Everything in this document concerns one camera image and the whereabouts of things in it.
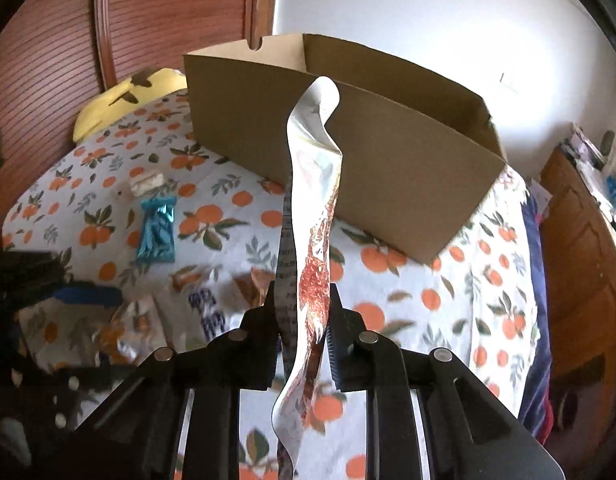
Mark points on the yellow plush pillow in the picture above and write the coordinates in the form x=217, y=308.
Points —
x=126, y=97

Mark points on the wooden side cabinet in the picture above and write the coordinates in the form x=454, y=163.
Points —
x=579, y=255

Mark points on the silver red snack bag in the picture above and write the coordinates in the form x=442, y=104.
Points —
x=301, y=286

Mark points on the wooden headboard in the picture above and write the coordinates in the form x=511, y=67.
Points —
x=55, y=55

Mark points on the teal foil candy wrapper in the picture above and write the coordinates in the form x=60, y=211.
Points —
x=157, y=234

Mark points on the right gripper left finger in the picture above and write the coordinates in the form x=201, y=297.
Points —
x=177, y=415

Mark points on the white blue duck snack bag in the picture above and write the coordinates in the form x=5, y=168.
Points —
x=200, y=303

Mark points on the brown cardboard box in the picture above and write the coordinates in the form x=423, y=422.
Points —
x=419, y=150

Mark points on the clutter on cabinet top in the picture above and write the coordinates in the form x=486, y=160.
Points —
x=589, y=163

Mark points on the orange print bedsheet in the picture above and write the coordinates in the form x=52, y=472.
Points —
x=475, y=298

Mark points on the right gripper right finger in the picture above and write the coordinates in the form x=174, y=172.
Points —
x=427, y=415

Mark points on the small beige wrapped snack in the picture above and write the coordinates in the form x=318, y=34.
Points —
x=144, y=183

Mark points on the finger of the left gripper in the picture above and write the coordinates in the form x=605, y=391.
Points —
x=90, y=295

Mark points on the silver snack bag orange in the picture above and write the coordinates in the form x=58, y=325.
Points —
x=133, y=332

